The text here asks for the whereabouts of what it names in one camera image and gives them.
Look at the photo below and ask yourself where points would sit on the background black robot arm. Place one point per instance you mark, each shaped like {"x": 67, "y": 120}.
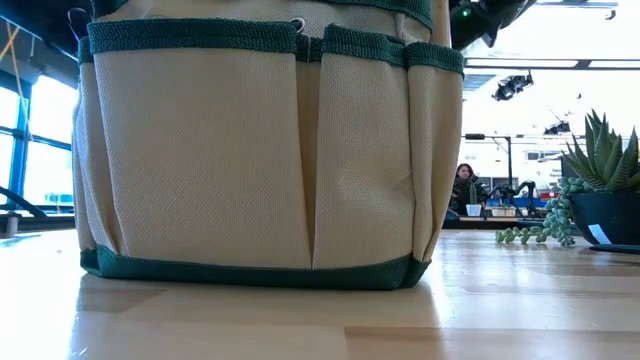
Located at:
{"x": 520, "y": 192}

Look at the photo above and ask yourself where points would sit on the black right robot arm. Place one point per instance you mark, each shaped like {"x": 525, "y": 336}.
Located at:
{"x": 480, "y": 20}

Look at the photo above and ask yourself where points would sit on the person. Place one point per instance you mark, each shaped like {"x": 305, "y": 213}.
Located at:
{"x": 465, "y": 192}

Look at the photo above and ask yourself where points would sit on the black ceiling spotlight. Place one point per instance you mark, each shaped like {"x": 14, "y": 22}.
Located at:
{"x": 512, "y": 86}
{"x": 557, "y": 128}

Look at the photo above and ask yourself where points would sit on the potted green succulent plant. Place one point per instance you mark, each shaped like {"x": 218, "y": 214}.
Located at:
{"x": 605, "y": 165}

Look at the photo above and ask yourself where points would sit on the black curved strut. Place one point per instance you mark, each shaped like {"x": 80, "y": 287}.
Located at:
{"x": 22, "y": 201}

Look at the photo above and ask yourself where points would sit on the black background gantry frame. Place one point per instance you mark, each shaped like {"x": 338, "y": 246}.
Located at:
{"x": 509, "y": 160}

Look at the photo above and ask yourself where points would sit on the black aluminium table frame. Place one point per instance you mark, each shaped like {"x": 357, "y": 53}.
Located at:
{"x": 35, "y": 222}

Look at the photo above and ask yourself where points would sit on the small grey post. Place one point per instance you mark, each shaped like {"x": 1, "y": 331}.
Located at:
{"x": 11, "y": 226}

